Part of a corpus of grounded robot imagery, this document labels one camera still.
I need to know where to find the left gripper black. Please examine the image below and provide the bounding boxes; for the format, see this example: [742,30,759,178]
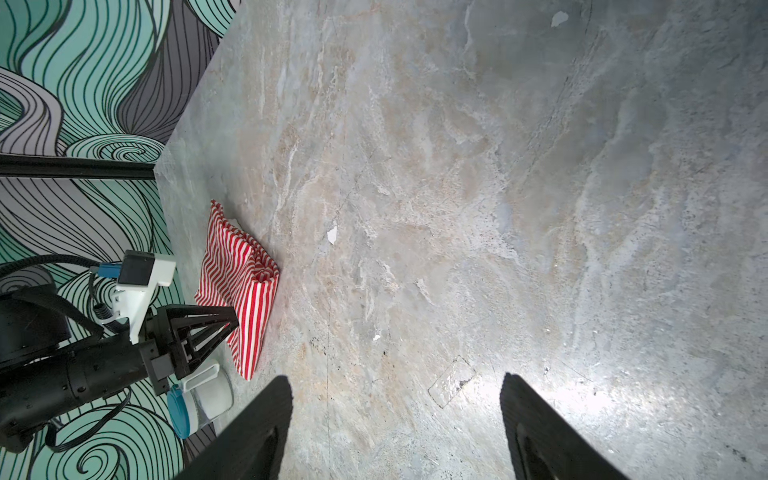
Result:
[1,305,239,453]

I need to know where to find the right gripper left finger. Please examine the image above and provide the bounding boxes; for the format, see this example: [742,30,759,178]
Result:
[176,375,293,480]

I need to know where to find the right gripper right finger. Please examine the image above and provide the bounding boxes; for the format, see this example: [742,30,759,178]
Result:
[500,373,626,479]

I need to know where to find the red white striped tank top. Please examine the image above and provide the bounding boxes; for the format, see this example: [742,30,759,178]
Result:
[195,200,280,380]

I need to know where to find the teal round lid left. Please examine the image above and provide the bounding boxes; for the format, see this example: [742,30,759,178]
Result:
[166,362,235,440]

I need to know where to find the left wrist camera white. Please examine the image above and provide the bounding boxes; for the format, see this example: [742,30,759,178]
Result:
[96,250,176,344]

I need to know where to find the black corner frame post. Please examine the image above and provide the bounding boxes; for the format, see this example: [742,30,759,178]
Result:
[1,153,155,180]

